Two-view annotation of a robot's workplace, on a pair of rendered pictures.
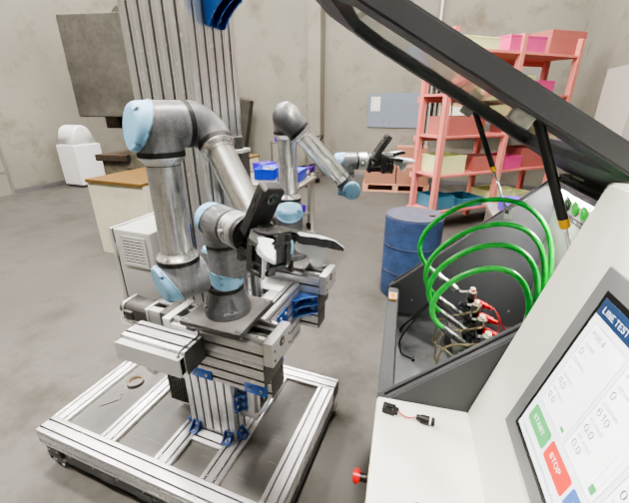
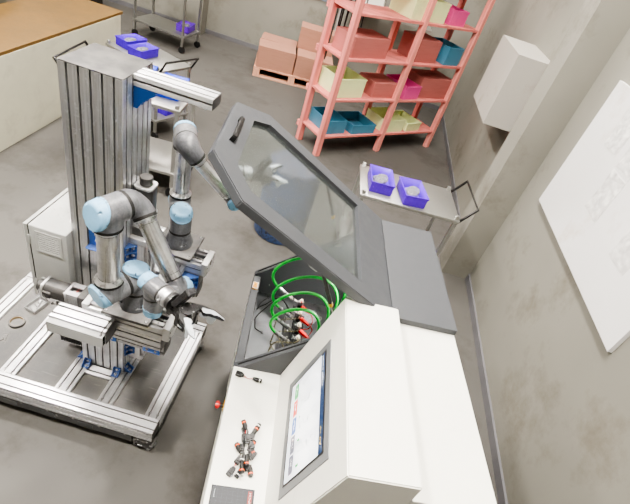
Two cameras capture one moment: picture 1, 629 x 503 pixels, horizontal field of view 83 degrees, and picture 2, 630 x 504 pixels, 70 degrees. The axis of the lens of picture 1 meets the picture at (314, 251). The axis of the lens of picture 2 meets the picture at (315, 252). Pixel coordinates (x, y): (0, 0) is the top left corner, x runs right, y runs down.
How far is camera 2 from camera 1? 1.21 m
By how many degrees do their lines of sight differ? 25
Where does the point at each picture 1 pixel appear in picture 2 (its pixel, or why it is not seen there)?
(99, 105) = not seen: outside the picture
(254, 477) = (139, 398)
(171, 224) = (110, 266)
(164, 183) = (109, 246)
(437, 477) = (256, 407)
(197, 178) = not seen: hidden behind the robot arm
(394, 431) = (240, 386)
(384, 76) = not seen: outside the picture
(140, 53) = (75, 117)
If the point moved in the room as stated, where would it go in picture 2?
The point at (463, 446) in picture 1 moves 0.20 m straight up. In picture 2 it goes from (272, 393) to (282, 366)
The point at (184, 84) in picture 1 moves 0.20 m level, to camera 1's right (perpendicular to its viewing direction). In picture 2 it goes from (113, 149) to (166, 156)
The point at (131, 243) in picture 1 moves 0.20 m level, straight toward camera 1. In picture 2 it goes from (46, 238) to (61, 265)
